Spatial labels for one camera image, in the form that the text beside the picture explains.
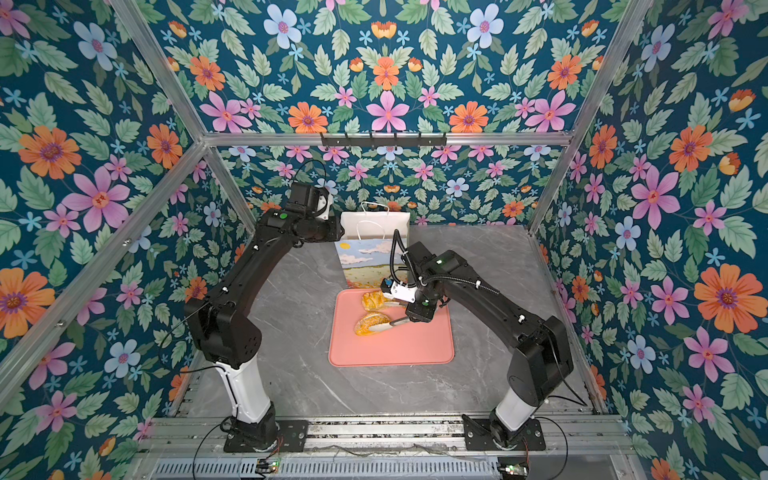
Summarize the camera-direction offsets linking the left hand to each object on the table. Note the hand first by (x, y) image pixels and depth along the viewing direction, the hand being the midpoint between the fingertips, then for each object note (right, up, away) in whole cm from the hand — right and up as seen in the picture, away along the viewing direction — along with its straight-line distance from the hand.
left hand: (344, 221), depth 84 cm
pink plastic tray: (0, -38, +5) cm, 38 cm away
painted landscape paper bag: (+5, -9, +2) cm, 11 cm away
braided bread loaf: (+7, -24, +10) cm, 27 cm away
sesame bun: (+4, -31, +5) cm, 32 cm away
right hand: (+21, -24, -3) cm, 31 cm away
